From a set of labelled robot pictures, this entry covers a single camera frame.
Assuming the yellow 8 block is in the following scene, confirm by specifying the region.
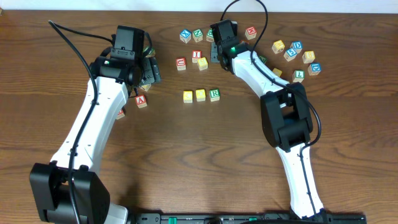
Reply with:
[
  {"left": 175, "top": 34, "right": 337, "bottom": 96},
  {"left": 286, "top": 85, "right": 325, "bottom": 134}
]
[{"left": 302, "top": 51, "right": 315, "bottom": 63}]

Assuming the blue D block upper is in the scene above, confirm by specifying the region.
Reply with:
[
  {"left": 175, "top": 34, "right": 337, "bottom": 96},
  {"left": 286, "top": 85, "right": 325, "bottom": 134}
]
[{"left": 290, "top": 41, "right": 303, "bottom": 54}]

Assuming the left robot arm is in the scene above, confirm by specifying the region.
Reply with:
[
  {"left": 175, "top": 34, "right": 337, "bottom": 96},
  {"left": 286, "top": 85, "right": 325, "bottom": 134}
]
[{"left": 29, "top": 56, "right": 160, "bottom": 223}]

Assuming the blue 5 block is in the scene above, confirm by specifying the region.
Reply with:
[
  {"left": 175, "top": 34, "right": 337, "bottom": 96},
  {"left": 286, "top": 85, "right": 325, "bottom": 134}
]
[{"left": 284, "top": 48, "right": 297, "bottom": 62}]

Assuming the blue d block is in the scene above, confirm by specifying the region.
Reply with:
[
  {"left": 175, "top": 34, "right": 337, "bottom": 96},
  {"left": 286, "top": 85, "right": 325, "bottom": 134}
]
[
  {"left": 308, "top": 63, "right": 322, "bottom": 76},
  {"left": 290, "top": 41, "right": 303, "bottom": 54}
]

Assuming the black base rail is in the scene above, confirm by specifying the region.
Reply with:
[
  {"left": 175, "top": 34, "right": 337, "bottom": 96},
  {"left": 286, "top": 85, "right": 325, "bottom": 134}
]
[{"left": 127, "top": 212, "right": 367, "bottom": 224}]

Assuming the green R block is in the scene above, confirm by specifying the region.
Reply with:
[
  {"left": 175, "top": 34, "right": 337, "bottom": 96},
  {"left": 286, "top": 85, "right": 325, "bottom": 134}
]
[{"left": 209, "top": 88, "right": 220, "bottom": 101}]

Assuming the green B block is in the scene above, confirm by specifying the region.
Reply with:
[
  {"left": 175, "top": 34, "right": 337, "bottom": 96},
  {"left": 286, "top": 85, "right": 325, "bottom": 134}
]
[{"left": 206, "top": 29, "right": 214, "bottom": 42}]

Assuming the green N block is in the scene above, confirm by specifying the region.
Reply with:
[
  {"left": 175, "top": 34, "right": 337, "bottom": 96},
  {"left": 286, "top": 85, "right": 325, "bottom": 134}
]
[{"left": 192, "top": 29, "right": 203, "bottom": 42}]

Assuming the yellow G block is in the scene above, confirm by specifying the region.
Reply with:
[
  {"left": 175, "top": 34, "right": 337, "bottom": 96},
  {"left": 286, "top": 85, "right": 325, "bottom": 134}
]
[{"left": 140, "top": 84, "right": 151, "bottom": 91}]

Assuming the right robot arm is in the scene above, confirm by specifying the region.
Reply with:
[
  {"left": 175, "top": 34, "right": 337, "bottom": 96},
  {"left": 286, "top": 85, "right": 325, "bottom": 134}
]
[{"left": 211, "top": 42, "right": 323, "bottom": 220}]

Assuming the blue D block lower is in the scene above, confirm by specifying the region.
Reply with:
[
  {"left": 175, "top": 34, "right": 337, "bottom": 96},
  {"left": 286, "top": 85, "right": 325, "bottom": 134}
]
[{"left": 308, "top": 63, "right": 322, "bottom": 76}]

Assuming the red A block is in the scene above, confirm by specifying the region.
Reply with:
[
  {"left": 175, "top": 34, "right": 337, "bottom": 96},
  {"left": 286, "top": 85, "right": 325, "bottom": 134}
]
[{"left": 134, "top": 95, "right": 147, "bottom": 108}]

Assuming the green 7 block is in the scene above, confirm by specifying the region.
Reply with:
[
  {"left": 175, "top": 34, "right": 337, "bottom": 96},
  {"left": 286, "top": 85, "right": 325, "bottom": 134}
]
[{"left": 292, "top": 70, "right": 305, "bottom": 83}]

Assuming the red U block middle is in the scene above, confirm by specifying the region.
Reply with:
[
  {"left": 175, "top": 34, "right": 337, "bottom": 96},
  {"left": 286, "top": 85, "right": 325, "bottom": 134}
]
[{"left": 175, "top": 57, "right": 187, "bottom": 71}]

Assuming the red W block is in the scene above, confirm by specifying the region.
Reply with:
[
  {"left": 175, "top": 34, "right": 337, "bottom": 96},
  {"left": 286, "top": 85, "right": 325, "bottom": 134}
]
[{"left": 244, "top": 26, "right": 257, "bottom": 40}]

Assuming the yellow o block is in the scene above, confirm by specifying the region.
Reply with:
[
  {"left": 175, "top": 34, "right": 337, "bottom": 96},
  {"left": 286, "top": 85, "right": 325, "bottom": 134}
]
[
  {"left": 195, "top": 89, "right": 206, "bottom": 102},
  {"left": 272, "top": 68, "right": 282, "bottom": 77}
]

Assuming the yellow C block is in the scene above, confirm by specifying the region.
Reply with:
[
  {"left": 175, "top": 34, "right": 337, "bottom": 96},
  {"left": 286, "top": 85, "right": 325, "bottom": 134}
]
[{"left": 183, "top": 91, "right": 193, "bottom": 103}]

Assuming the red u block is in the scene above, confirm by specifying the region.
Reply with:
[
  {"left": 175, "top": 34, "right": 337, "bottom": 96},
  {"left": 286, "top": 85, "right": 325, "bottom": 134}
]
[
  {"left": 116, "top": 109, "right": 125, "bottom": 119},
  {"left": 175, "top": 57, "right": 187, "bottom": 71}
]

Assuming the red U block front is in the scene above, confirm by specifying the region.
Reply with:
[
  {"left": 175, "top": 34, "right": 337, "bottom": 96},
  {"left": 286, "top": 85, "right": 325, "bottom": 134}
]
[{"left": 116, "top": 109, "right": 125, "bottom": 119}]

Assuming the green F block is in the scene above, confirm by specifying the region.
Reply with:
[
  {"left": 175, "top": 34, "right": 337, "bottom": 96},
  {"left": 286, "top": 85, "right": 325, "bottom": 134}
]
[{"left": 144, "top": 46, "right": 155, "bottom": 57}]

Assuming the red I block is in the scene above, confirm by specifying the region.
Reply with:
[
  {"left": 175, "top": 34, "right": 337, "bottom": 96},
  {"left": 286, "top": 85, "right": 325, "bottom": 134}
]
[{"left": 192, "top": 50, "right": 201, "bottom": 63}]

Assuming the yellow S block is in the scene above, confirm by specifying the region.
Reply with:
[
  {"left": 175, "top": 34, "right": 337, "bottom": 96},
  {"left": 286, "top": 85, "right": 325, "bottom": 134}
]
[{"left": 197, "top": 57, "right": 208, "bottom": 71}]

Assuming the yellow W block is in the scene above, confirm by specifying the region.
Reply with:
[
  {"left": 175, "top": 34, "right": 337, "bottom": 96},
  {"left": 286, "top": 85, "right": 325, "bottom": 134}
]
[{"left": 272, "top": 40, "right": 285, "bottom": 54}]

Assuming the green Z block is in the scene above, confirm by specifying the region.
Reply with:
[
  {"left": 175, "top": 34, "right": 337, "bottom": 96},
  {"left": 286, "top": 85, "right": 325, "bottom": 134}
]
[{"left": 258, "top": 55, "right": 267, "bottom": 64}]

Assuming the blue X block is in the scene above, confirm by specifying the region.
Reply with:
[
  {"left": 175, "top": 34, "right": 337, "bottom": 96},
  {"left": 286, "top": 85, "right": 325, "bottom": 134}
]
[{"left": 179, "top": 29, "right": 192, "bottom": 44}]

